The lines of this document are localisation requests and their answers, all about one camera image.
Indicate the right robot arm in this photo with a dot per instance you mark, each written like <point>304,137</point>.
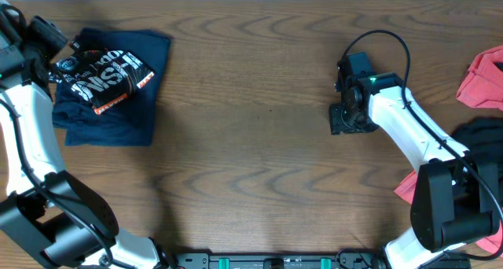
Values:
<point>455,198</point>

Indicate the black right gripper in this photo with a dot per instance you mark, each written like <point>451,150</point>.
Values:
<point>338,125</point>

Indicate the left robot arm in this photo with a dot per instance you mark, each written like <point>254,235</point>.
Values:
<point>50,214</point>

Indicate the red garment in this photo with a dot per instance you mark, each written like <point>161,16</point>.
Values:
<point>482,89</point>

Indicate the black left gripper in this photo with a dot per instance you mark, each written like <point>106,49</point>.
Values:
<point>48,34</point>

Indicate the black orange contour-pattern shirt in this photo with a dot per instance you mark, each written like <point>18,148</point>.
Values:
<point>101,76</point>

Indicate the folded navy blue garment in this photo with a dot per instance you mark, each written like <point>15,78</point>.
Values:
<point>130,122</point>

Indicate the black mounting rail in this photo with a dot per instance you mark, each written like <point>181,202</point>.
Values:
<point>341,260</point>

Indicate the black garment with logo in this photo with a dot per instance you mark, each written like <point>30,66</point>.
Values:
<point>483,137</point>

